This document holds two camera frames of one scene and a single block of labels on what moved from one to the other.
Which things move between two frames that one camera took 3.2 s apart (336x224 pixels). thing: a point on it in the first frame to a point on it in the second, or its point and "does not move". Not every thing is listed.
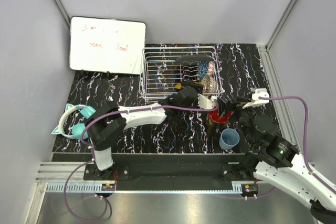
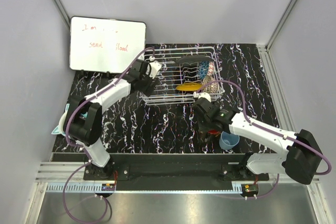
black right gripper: x=235 y=104 to x=202 y=128
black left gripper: x=189 y=83 to x=147 y=90
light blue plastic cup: x=229 y=138 does not move
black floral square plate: x=193 y=58 does not move
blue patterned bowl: x=203 y=66 does not move
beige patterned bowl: x=209 y=85 does not move
